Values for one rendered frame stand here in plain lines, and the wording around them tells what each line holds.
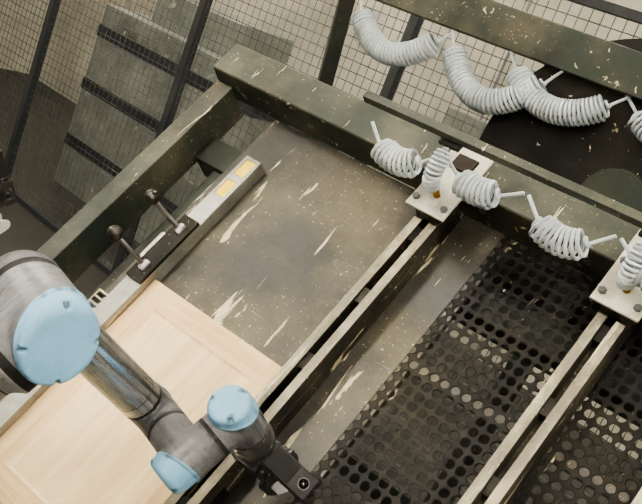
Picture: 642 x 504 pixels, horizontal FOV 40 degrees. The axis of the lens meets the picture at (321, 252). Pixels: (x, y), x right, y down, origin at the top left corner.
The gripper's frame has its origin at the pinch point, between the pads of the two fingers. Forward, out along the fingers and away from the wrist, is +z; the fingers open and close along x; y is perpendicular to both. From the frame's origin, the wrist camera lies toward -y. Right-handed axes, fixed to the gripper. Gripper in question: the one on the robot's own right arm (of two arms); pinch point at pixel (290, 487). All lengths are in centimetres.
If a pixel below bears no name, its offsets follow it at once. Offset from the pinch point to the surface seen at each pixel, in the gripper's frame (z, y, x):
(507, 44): -1, 31, -119
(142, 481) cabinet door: 0.7, 25.9, 16.9
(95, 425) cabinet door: 0.7, 43.7, 14.7
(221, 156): 6, 77, -57
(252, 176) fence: 0, 60, -53
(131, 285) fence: -2, 62, -13
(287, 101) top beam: -7, 63, -72
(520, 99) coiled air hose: 5, 20, -109
